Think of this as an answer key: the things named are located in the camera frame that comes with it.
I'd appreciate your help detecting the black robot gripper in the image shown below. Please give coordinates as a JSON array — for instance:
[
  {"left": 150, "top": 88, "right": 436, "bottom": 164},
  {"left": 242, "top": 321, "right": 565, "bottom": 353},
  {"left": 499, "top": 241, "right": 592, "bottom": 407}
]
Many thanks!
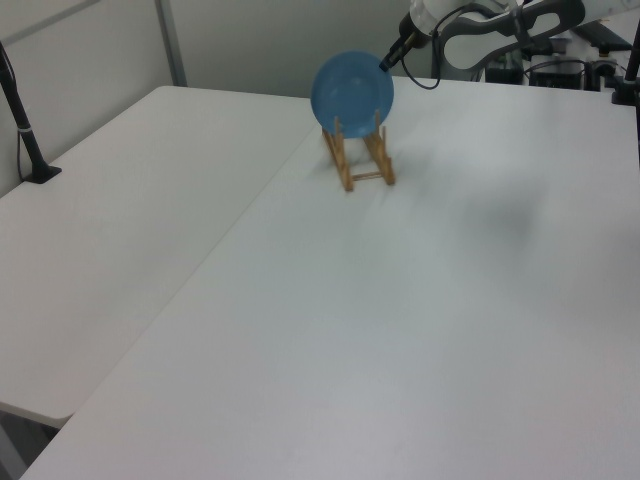
[{"left": 378, "top": 0, "right": 444, "bottom": 72}]

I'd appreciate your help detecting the blue round plate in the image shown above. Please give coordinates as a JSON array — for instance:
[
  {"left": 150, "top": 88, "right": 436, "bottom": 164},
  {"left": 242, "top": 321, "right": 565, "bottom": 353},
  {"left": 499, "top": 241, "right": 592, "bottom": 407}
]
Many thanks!
[{"left": 310, "top": 49, "right": 396, "bottom": 141}]

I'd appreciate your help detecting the wooden plate rack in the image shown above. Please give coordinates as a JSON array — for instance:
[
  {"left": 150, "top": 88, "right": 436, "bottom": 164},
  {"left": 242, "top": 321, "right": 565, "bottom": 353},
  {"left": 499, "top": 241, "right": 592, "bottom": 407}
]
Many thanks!
[{"left": 319, "top": 110, "right": 398, "bottom": 193}]

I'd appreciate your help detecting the black electronics box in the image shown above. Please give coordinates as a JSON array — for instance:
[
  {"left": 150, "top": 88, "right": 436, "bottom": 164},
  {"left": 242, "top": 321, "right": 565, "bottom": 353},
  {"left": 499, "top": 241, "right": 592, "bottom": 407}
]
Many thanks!
[{"left": 529, "top": 59, "right": 601, "bottom": 91}]

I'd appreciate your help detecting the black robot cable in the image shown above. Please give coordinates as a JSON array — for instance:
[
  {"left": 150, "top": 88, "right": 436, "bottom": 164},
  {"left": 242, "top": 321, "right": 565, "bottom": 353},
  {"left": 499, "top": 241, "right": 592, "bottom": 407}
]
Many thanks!
[{"left": 399, "top": 7, "right": 481, "bottom": 92}]

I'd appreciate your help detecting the grey metal partition frame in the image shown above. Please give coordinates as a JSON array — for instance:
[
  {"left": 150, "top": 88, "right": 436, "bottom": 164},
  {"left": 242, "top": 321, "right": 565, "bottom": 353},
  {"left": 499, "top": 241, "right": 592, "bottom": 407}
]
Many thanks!
[{"left": 0, "top": 0, "right": 189, "bottom": 87}]

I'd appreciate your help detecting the black camera stand pole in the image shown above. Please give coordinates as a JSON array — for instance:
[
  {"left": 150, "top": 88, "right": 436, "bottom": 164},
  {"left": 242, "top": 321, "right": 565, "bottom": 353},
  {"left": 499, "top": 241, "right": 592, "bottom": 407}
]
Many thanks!
[
  {"left": 0, "top": 42, "right": 63, "bottom": 184},
  {"left": 610, "top": 19, "right": 640, "bottom": 106}
]

